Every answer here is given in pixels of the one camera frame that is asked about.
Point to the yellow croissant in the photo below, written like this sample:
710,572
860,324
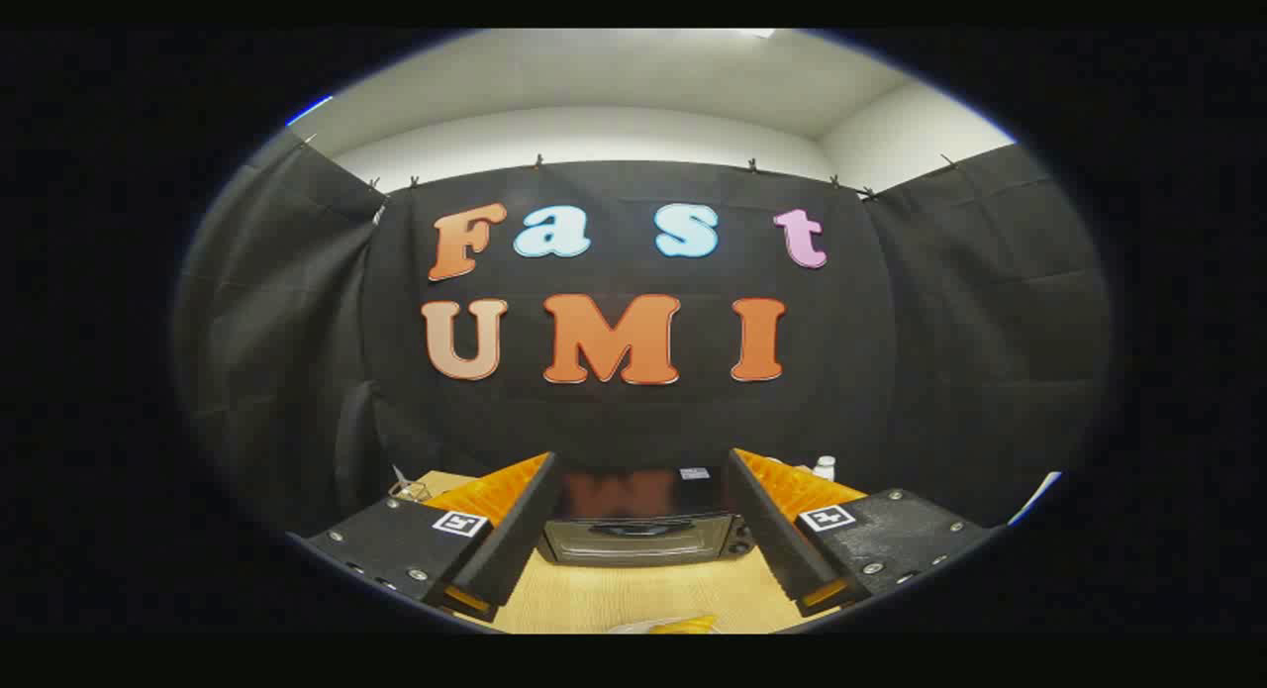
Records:
685,626

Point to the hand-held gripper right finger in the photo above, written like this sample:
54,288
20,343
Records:
772,530

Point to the black toaster oven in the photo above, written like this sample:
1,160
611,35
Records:
643,540

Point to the white bottle with green label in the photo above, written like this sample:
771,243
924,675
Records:
824,467

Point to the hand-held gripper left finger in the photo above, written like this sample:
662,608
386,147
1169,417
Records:
520,530

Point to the black backdrop cloth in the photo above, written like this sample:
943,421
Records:
891,371

